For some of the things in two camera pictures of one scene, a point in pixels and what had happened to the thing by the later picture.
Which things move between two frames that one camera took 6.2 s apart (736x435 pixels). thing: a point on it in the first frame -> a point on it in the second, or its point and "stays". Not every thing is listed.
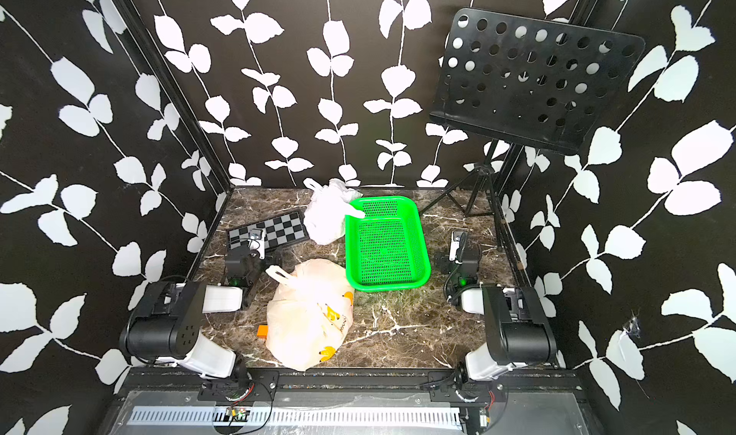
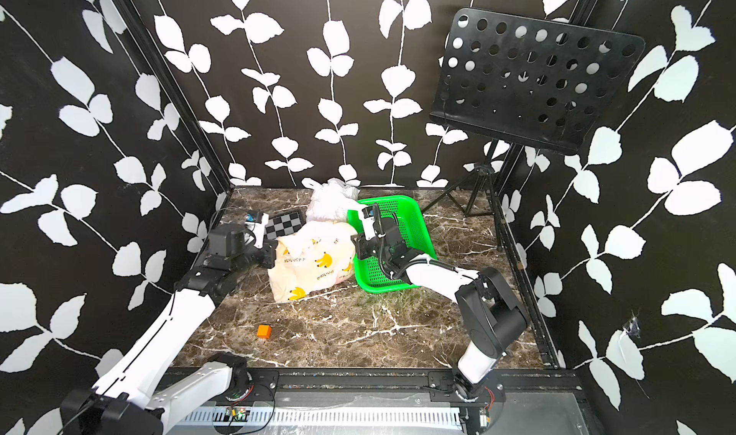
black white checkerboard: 285,230 stays
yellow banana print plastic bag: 309,312 -> 318,256
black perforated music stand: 529,81 stays
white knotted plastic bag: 327,211 stays
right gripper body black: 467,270 -> 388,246
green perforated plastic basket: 387,249 stays
